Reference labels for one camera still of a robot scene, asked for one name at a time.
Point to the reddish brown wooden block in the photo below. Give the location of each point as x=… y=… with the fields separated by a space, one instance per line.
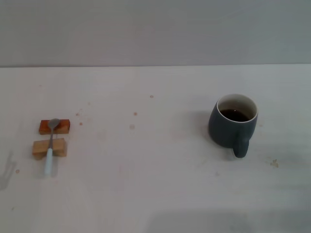
x=64 y=126

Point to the dark coffee liquid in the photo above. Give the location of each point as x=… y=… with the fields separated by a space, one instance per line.
x=234 y=116

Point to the light tan wooden block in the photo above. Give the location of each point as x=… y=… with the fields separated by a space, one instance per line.
x=40 y=148

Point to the dark grey ceramic mug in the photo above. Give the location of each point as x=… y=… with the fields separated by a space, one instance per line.
x=223 y=136

